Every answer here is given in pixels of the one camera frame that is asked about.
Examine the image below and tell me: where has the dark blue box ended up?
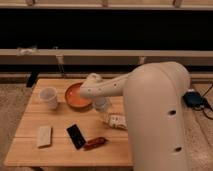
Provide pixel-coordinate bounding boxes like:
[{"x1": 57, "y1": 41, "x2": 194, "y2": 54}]
[{"x1": 183, "y1": 91, "x2": 203, "y2": 107}]

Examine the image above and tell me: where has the white paper cup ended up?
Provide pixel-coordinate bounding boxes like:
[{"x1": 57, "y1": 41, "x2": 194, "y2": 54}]
[{"x1": 39, "y1": 87, "x2": 58, "y2": 110}]

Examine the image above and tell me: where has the long wall rail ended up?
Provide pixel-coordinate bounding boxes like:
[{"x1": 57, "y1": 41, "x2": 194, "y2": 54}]
[{"x1": 0, "y1": 48, "x2": 213, "y2": 66}]

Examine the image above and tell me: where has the black smartphone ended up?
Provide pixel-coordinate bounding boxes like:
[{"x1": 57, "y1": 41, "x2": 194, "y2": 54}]
[{"x1": 67, "y1": 124, "x2": 86, "y2": 150}]

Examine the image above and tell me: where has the orange bowl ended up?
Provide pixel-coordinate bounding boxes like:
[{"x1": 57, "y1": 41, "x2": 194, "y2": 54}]
[{"x1": 65, "y1": 82, "x2": 92, "y2": 109}]

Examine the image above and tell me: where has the wooden table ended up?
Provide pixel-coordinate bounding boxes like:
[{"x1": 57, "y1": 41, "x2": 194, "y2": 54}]
[{"x1": 4, "y1": 79, "x2": 132, "y2": 167}]

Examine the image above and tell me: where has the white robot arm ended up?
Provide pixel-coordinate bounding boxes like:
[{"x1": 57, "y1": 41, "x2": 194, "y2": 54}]
[{"x1": 80, "y1": 62, "x2": 190, "y2": 171}]

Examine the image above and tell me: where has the reddish brown oblong object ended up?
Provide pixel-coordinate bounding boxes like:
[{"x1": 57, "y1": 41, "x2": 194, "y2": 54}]
[{"x1": 83, "y1": 137, "x2": 107, "y2": 150}]

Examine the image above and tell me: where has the beige sponge block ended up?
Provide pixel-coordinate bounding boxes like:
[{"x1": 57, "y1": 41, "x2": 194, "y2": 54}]
[{"x1": 36, "y1": 125, "x2": 52, "y2": 148}]

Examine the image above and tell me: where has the black cable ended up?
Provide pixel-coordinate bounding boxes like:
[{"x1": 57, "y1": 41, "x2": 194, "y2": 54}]
[{"x1": 196, "y1": 83, "x2": 213, "y2": 120}]

